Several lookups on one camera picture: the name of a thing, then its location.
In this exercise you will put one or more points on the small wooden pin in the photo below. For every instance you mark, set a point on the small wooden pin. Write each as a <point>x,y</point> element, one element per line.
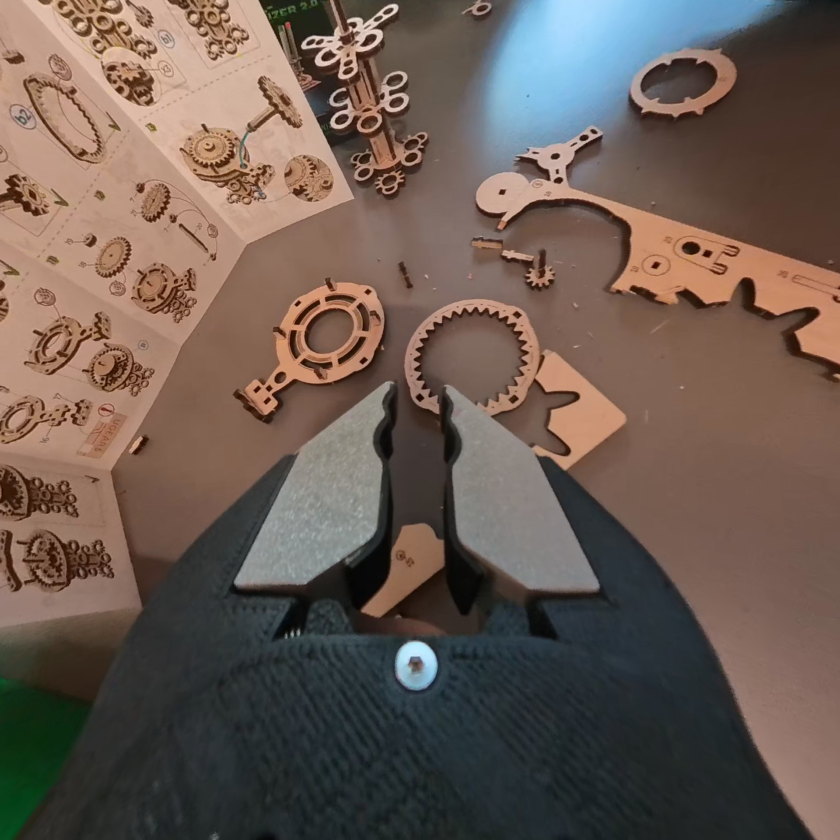
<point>484,243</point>
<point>518,256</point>

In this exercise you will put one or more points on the green plastic bin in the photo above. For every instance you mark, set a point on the green plastic bin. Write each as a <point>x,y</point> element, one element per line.
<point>26,754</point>

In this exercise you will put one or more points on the curved wooden sheet remnant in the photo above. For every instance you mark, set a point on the curved wooden sheet remnant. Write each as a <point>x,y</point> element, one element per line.
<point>590,413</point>

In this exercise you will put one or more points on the round wooden frame assembly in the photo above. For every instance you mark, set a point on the round wooden frame assembly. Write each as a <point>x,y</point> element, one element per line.
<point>295,328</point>

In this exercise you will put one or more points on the small wooden block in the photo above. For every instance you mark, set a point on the small wooden block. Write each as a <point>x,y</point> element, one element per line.
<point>138,444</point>

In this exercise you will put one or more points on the dark wooden pin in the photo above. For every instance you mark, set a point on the dark wooden pin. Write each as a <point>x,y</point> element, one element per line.
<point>405,275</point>

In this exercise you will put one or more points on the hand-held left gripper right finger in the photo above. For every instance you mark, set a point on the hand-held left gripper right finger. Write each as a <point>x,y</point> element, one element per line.
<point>512,518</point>

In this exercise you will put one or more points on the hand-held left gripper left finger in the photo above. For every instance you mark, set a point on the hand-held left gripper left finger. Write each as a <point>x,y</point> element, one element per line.
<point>315,512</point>

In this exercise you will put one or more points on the long wooden sheet remnant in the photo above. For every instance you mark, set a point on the long wooden sheet remnant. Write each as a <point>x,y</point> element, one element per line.
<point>656,243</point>

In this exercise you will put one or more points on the folded paper instruction booklet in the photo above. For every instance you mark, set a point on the folded paper instruction booklet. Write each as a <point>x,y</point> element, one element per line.
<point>98,262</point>

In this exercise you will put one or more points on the three-arm wooden hub part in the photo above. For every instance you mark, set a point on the three-arm wooden hub part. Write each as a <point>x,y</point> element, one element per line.
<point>558,157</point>

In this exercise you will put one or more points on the small wooden gear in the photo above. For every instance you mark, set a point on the small wooden gear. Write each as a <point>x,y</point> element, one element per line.
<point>540,272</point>

